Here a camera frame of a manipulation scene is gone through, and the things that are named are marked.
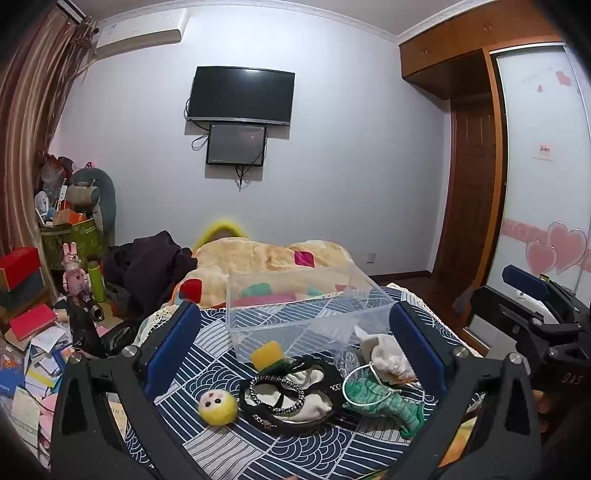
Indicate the red book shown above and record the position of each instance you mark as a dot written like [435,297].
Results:
[32,322]

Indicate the brown striped curtain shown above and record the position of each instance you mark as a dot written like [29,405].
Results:
[32,106]

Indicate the white cloth glove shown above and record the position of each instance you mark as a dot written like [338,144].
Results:
[388,360]

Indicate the yellow plush ball toy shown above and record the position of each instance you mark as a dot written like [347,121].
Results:
[217,406]

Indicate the clear plastic storage box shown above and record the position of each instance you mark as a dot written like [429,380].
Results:
[295,318]

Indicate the yellow hood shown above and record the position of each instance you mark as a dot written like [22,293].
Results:
[217,228]

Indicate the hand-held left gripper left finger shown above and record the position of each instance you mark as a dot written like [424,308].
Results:
[173,344]

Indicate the pink heart stickers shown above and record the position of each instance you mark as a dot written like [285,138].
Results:
[558,247]

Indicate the pink rabbit figurine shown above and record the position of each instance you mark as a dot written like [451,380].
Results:
[74,277]

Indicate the white air conditioner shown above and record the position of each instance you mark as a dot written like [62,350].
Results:
[138,32]

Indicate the silver glittery pouch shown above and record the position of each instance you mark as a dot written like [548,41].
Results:
[347,367]

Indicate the blue white patterned bed sheet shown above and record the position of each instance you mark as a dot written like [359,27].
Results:
[231,452]

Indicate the black plastic bag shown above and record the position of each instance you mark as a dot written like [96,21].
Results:
[90,337]

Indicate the small white fan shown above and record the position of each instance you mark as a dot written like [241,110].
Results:
[41,203]

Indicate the green fabric bag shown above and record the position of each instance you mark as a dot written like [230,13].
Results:
[74,242]

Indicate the green bottle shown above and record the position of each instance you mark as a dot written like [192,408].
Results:
[96,281]

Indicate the person's right hand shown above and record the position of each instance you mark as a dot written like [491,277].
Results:
[539,405]

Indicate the yellow green sponge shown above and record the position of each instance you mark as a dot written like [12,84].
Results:
[268,354]

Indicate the black flashlight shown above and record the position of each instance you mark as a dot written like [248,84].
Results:
[90,305]

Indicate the pile of papers and books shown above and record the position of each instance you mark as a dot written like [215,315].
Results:
[32,378]

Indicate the grey plush toy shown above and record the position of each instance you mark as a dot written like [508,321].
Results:
[87,191]

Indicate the small black wall monitor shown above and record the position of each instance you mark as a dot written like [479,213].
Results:
[236,144]

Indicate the beige patchwork blanket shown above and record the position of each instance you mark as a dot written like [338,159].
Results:
[258,258]

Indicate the red box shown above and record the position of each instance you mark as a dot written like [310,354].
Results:
[18,263]

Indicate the black wall television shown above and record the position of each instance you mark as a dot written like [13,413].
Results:
[240,94]

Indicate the brown wooden door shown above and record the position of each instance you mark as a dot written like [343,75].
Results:
[466,194]

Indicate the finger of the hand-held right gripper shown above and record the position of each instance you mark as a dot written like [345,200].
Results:
[524,279]

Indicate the dark clothes pile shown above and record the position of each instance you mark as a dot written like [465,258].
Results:
[147,263]

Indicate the white sliding wardrobe door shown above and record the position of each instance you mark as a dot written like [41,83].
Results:
[535,184]

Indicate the wooden overhead cabinet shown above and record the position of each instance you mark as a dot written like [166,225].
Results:
[443,50]

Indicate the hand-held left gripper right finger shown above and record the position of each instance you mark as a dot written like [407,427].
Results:
[415,344]

